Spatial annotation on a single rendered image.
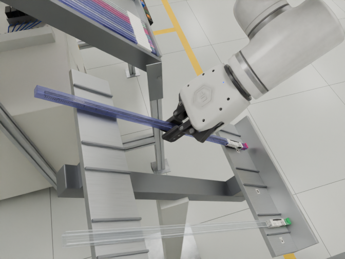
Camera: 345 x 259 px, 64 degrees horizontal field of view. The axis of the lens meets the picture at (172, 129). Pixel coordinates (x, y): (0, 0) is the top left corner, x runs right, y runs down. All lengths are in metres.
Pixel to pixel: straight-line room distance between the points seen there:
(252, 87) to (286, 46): 0.08
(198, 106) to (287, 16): 0.19
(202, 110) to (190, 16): 1.98
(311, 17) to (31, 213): 1.43
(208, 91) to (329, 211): 1.22
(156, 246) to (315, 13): 1.15
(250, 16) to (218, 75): 0.10
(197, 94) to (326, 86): 1.66
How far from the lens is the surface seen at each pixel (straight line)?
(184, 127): 0.50
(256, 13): 0.47
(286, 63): 0.46
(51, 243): 1.49
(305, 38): 0.45
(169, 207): 0.57
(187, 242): 1.37
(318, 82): 2.10
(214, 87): 0.48
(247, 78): 0.45
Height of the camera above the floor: 1.35
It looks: 56 degrees down
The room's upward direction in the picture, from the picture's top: straight up
